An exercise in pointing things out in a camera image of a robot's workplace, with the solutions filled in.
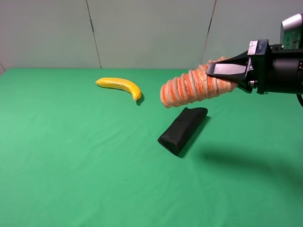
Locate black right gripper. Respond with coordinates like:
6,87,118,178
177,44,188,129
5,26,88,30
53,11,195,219
206,39,275,94

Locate orange striped spiral bread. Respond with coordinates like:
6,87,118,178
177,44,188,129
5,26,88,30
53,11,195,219
160,57,238,108

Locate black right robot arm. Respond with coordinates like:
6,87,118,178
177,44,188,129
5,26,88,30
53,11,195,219
206,39,303,103

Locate black glasses case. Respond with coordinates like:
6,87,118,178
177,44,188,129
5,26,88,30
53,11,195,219
157,107,208,156

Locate yellow banana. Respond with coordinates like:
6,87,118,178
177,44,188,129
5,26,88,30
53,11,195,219
95,78,142,102

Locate green table cloth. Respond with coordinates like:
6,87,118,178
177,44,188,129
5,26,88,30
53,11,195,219
0,69,303,227

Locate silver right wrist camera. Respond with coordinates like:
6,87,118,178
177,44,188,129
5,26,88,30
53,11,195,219
280,13,303,49

